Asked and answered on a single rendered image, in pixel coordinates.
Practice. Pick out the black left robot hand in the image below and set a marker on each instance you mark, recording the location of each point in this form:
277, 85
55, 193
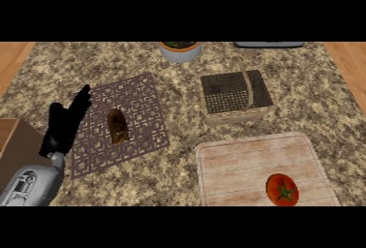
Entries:
66, 124

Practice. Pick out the brown patterned placemat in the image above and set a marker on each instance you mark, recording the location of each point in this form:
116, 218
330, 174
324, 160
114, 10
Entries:
129, 106

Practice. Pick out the grey plant pot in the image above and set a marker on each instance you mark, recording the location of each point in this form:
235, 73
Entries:
181, 51

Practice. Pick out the dark brown oblong vegetable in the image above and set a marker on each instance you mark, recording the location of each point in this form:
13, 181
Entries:
117, 126

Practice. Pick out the red tomato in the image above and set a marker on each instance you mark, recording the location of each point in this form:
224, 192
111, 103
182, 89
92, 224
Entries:
283, 190

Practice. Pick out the square wicker basket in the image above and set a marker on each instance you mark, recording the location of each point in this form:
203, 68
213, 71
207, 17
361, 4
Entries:
235, 97

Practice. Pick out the pale wooden cutting board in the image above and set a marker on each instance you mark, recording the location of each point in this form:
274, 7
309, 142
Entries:
249, 168

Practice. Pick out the brown wooden box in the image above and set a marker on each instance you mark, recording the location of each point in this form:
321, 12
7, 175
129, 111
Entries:
17, 151

